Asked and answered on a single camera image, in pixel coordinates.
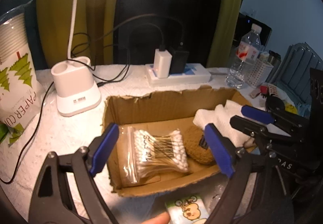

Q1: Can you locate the brown fluffy pouch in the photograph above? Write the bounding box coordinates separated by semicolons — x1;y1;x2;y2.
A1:
182;125;215;165

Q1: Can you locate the white towel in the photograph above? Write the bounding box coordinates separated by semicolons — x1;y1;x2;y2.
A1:
193;99;255;148

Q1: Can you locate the cotton swabs zip bag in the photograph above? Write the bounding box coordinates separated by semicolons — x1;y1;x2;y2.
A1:
117;126;189;187

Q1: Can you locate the person left hand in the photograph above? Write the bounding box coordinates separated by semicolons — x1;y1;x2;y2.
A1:
142;212;170;224

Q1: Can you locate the round black case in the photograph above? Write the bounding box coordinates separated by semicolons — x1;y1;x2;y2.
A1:
265;95;285;112

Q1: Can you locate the patterned small card box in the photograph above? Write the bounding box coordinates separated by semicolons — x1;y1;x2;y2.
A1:
267;84;279;97

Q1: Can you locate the yellow tissue pack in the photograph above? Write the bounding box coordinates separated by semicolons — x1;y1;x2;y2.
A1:
284;102;298;115

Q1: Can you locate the white perforated basket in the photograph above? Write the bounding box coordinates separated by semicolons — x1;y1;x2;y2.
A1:
246;58;273;88

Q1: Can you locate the grey headboard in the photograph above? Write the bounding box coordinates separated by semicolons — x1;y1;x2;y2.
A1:
274;42;322;104

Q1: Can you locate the steel thermos mug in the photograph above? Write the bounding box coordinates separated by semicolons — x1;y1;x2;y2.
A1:
266;50;282;83

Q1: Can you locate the clear water bottle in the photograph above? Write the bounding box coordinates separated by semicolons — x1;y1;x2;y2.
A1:
225;24;262;89

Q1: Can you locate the white desk lamp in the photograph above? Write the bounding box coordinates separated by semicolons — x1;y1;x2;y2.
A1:
50;0;113;117

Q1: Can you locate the small cartoon tissue pack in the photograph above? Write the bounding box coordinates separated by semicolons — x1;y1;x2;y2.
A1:
165;194;209;224

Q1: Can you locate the open cardboard box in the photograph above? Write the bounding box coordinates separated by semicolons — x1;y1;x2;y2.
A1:
102;86;251;197

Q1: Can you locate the yellow curtain right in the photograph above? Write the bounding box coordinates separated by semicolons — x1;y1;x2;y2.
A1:
207;0;241;68

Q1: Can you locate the yellow curtain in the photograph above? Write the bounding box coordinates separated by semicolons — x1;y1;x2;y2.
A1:
207;0;241;68
36;0;117;67

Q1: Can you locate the white power strip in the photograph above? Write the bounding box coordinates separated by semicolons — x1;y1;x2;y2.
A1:
145;64;211;87

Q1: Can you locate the black computer monitor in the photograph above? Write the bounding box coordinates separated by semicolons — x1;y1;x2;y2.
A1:
233;11;273;51

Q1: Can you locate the paper cup sleeve white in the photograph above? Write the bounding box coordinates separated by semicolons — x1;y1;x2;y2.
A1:
1;2;44;145

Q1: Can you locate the black charger plug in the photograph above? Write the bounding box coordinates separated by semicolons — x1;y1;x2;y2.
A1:
169;49;189;74

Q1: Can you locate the white charger plug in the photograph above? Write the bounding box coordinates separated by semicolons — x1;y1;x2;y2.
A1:
153;49;172;79

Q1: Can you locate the yellow curtain left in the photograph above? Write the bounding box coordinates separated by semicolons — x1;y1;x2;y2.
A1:
36;0;117;67

